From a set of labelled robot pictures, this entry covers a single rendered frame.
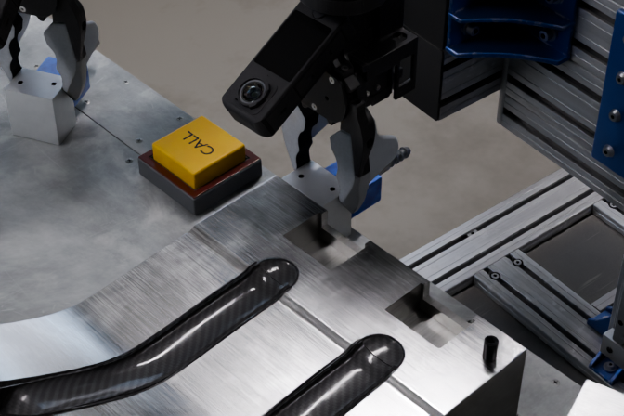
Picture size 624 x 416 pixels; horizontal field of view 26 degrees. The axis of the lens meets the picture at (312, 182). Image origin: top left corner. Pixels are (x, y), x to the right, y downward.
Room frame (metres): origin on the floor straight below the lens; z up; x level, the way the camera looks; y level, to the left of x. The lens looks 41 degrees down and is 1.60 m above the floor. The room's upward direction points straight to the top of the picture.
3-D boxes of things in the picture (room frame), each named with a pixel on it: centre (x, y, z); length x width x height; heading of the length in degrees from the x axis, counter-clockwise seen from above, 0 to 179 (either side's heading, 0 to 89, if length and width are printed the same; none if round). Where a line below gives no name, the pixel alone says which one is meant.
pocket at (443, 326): (0.67, -0.09, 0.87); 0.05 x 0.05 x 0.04; 44
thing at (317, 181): (0.89, -0.04, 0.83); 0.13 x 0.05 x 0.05; 133
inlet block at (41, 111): (1.04, 0.24, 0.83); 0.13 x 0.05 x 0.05; 161
